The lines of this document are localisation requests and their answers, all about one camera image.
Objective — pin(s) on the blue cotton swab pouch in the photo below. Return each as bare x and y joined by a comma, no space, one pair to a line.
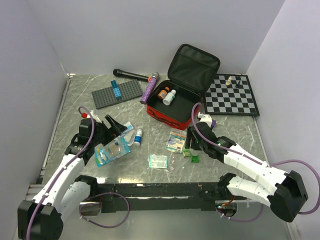
112,151

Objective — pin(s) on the blue toy bricks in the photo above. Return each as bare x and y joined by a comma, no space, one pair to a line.
116,90

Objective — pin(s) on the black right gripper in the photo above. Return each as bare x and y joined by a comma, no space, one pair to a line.
189,135

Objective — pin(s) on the green curved toy brick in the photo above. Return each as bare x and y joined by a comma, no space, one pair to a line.
195,159

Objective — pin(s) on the white chess piece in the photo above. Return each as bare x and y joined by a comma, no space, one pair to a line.
228,81

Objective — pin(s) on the plaster box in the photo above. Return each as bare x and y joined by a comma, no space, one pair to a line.
176,141

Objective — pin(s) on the purple glitter toy microphone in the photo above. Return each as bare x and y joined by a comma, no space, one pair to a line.
150,87

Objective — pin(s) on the black white chessboard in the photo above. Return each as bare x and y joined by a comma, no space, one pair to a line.
230,100

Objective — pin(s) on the black microphone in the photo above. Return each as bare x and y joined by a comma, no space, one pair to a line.
129,75

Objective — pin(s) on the green wind oil packet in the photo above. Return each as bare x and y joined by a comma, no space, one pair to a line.
186,152

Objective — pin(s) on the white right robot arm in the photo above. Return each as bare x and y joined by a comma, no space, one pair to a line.
284,192

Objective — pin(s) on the white plastic medicine bottle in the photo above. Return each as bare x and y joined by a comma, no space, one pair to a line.
169,97

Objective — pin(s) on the purple toy block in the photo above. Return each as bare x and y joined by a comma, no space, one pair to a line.
213,124

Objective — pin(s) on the black chess piece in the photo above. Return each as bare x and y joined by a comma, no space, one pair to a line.
238,84

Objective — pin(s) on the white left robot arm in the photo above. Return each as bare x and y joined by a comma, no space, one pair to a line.
43,217

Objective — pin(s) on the red medicine kit case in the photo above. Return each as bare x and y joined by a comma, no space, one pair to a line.
190,74

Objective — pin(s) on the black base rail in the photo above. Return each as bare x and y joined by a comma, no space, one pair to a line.
115,197

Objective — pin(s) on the blue white bandage roll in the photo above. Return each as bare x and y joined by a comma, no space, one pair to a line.
138,137

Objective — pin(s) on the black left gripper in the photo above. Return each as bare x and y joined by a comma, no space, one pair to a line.
116,129

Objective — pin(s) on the bag of alcohol wipes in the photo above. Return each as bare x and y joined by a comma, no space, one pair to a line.
131,131

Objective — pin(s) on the grey brick baseplate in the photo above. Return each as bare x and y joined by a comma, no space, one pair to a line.
105,97

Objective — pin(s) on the brown bottle orange cap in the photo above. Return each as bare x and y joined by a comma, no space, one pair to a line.
163,93

